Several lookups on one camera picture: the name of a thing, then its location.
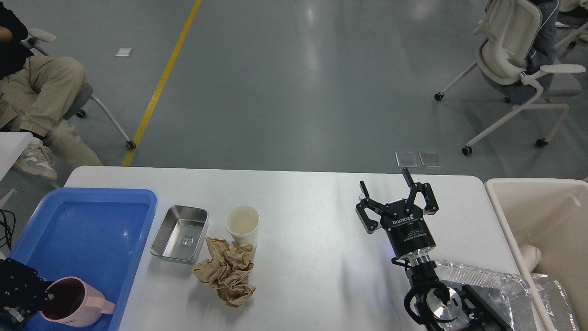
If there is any blue plastic tray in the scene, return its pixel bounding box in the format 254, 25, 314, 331
8, 187, 156, 331

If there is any crumpled brown paper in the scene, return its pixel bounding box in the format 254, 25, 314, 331
192, 237, 256, 308

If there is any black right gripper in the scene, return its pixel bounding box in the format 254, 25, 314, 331
356, 167, 439, 258

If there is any seated person in khaki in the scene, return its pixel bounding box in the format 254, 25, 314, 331
0, 5, 102, 181

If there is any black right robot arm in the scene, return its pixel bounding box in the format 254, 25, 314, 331
356, 168, 512, 331

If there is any white side table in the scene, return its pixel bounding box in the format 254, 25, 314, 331
0, 132, 33, 181

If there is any pink mug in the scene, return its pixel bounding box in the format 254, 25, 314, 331
40, 277, 116, 328

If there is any beige plastic bin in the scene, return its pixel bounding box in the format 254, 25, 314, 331
485, 178, 588, 331

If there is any aluminium foil tray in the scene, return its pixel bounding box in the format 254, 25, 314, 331
435, 260, 580, 331

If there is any white office chair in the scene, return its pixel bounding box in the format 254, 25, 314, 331
434, 0, 586, 155

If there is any grey office chair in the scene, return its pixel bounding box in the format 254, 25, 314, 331
21, 28, 136, 150

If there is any seated person in blue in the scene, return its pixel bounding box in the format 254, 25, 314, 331
487, 0, 562, 104

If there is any stainless steel rectangular tin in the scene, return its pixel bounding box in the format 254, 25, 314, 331
150, 205, 209, 265

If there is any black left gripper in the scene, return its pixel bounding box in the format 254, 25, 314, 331
0, 258, 52, 318

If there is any white paper cup in bin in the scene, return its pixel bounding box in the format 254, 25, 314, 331
519, 244, 543, 273

